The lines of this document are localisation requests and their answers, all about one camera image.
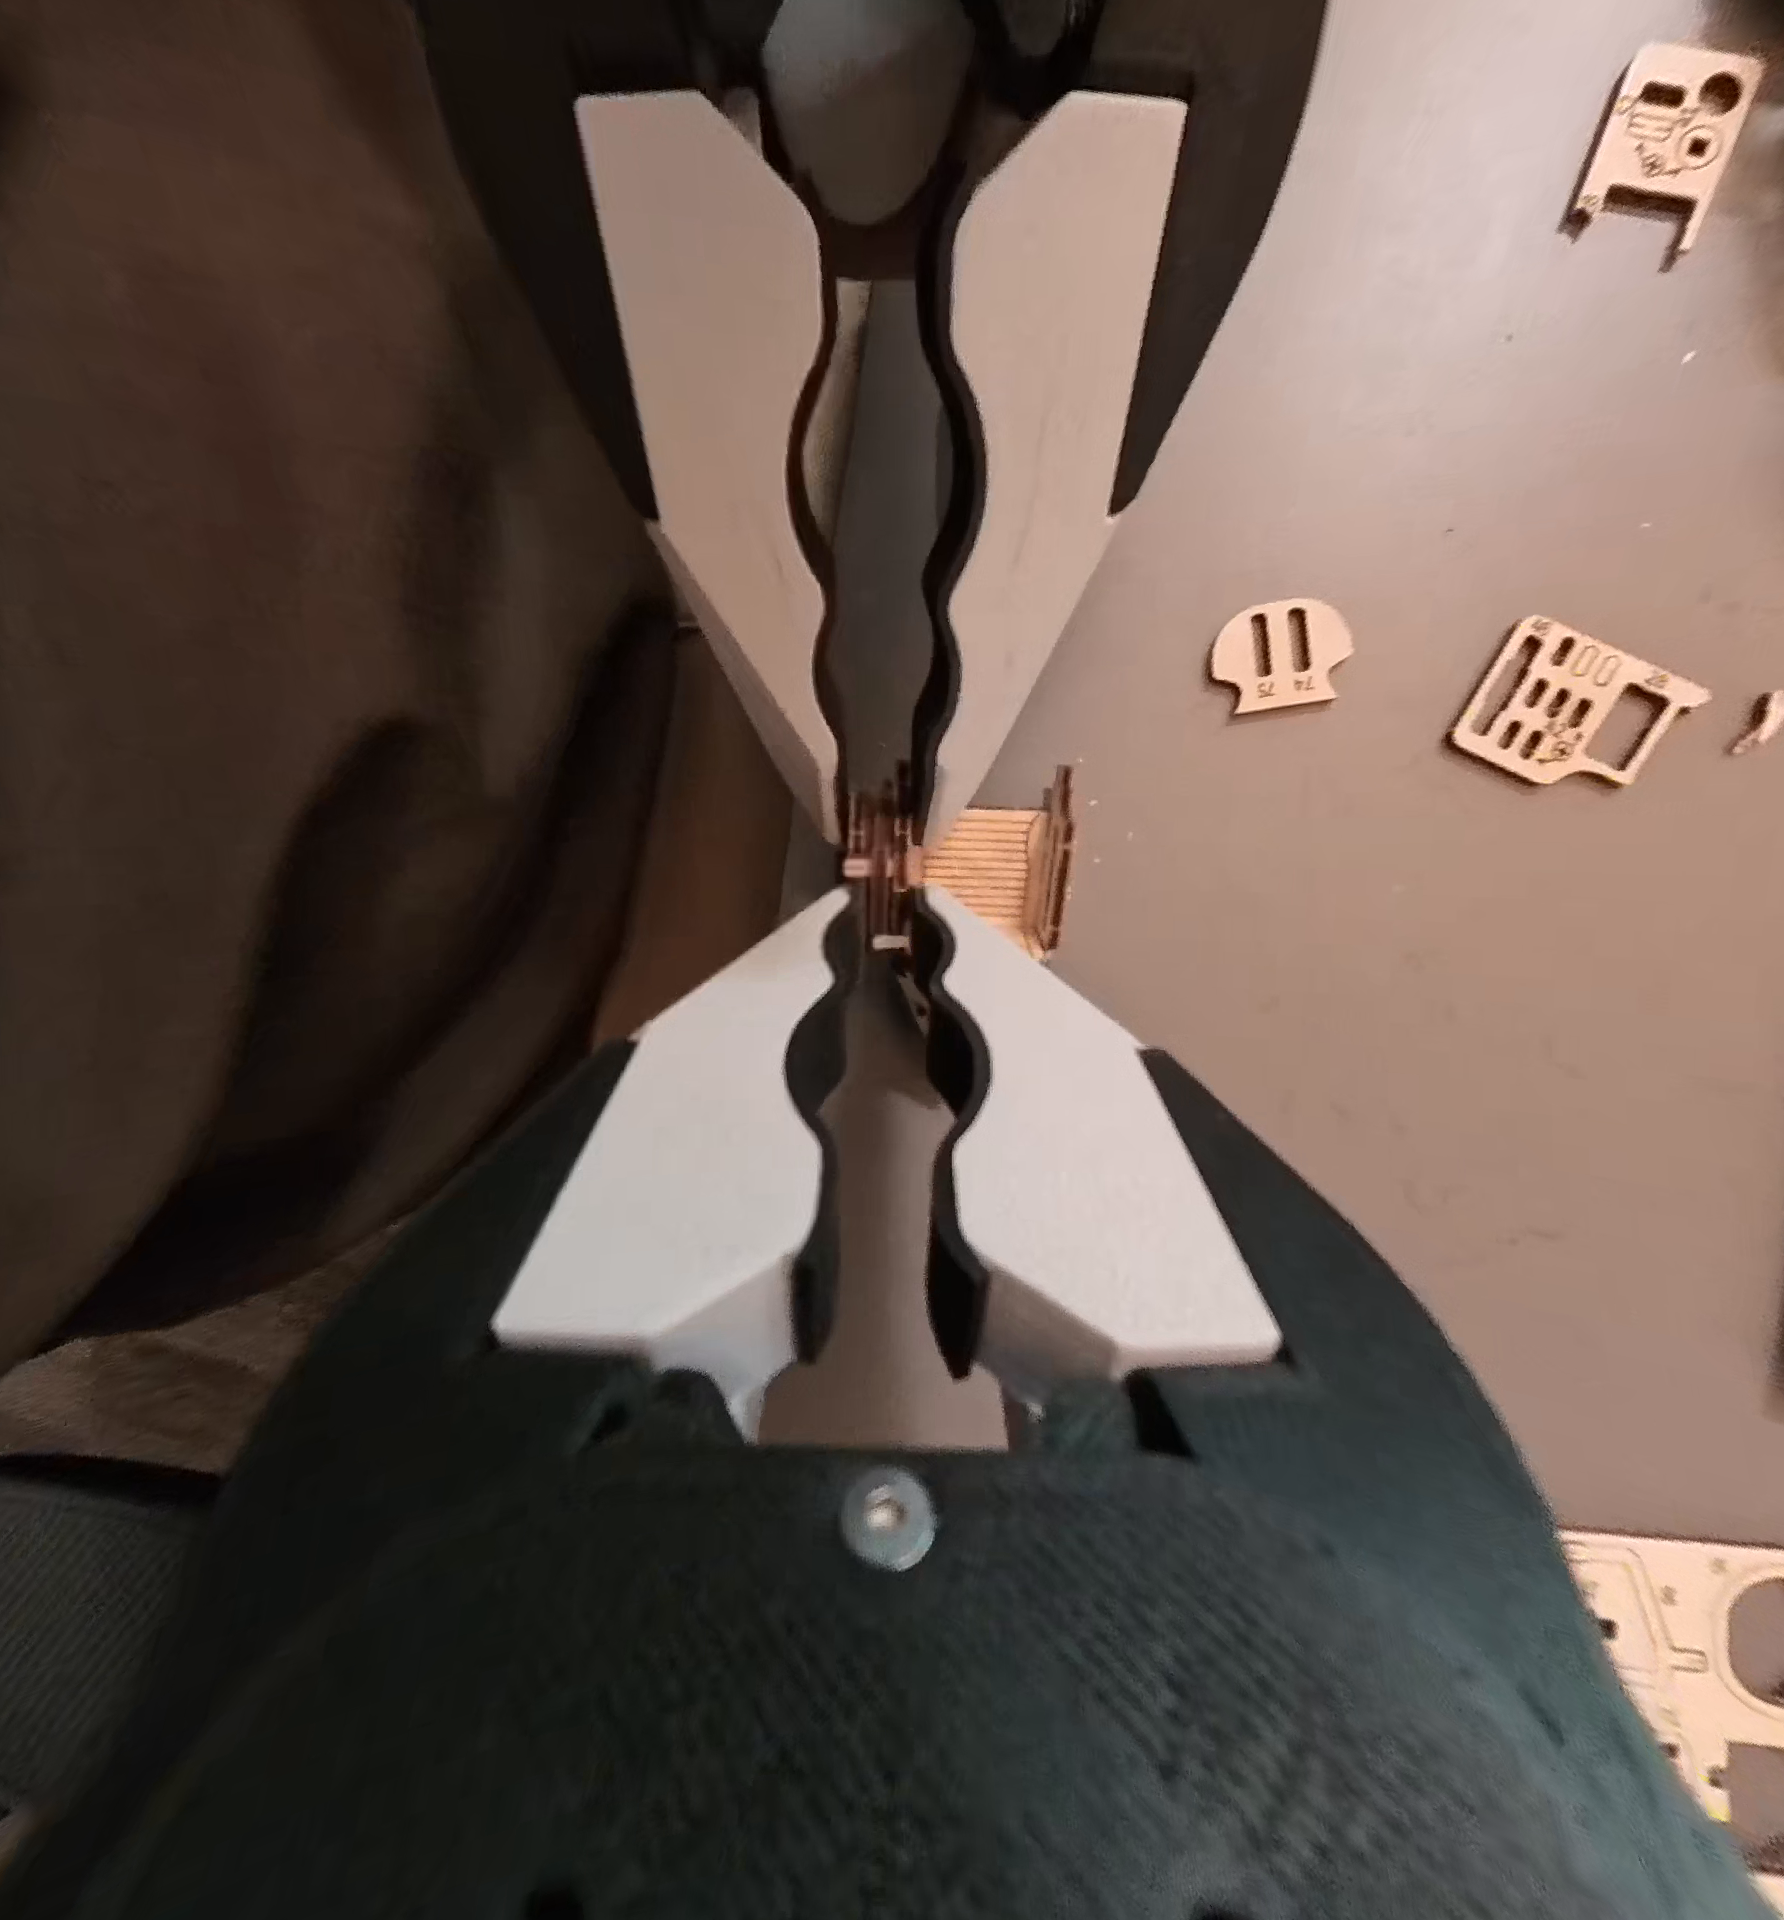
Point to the notched wooden piece with holes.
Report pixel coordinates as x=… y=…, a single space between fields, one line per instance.
x=1611 y=151

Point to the rounded two-slot wooden piece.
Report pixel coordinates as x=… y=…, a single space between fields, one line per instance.
x=1327 y=647

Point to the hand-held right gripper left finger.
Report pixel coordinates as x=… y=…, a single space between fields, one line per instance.
x=666 y=1171

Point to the small wooden puzzle model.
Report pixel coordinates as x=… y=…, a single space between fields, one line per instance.
x=990 y=861

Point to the dark textured cushion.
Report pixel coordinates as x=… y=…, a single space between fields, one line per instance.
x=51 y=1635

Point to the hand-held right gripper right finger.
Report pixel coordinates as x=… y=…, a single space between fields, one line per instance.
x=1116 y=1184

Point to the person's dark brown trousers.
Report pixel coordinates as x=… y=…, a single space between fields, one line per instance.
x=232 y=630

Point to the slotted rectangular wooden piece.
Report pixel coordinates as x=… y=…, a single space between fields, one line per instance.
x=1499 y=721

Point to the wooden puzzle part sheet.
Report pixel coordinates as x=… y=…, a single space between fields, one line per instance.
x=1611 y=1607

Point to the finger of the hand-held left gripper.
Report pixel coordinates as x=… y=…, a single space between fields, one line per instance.
x=682 y=374
x=1072 y=374

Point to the grey woven chair seat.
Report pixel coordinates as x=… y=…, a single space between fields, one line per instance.
x=157 y=1381

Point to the tiny wooden scrap piece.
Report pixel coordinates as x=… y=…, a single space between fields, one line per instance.
x=1766 y=721

